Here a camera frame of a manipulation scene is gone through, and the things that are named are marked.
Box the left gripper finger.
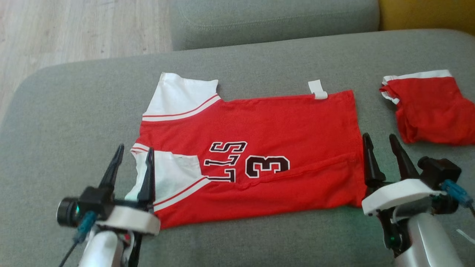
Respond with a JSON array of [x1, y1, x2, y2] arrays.
[[98, 144, 125, 194], [137, 147, 156, 212]]

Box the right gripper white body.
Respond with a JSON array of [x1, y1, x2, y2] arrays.
[[361, 179, 446, 257]]

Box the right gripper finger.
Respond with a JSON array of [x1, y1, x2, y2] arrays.
[[363, 133, 387, 190], [389, 134, 420, 181]]

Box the red shorts white stripe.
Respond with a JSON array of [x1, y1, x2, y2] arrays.
[[379, 69, 475, 146]]

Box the large grey sofa seat cushion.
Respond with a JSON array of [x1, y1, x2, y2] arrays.
[[0, 29, 475, 267]]

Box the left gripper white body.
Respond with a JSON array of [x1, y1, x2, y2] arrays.
[[95, 205, 161, 236]]

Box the red jersey shirt white sleeves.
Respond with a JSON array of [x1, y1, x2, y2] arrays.
[[124, 72, 368, 230]]

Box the large yellow sofa backrest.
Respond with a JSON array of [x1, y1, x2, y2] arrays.
[[379, 0, 475, 36]]

